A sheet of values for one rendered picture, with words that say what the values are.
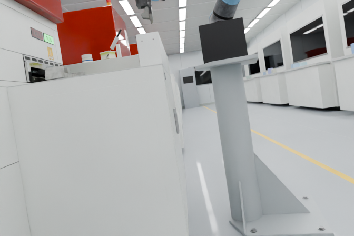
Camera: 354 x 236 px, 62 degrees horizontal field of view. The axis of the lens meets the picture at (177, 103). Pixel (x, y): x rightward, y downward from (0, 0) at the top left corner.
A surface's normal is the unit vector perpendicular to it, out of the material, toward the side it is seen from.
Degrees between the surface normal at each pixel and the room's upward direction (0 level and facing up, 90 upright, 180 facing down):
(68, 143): 90
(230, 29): 90
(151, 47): 90
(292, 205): 90
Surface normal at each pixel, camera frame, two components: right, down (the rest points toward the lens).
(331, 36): -0.01, 0.03
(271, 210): -0.23, 0.06
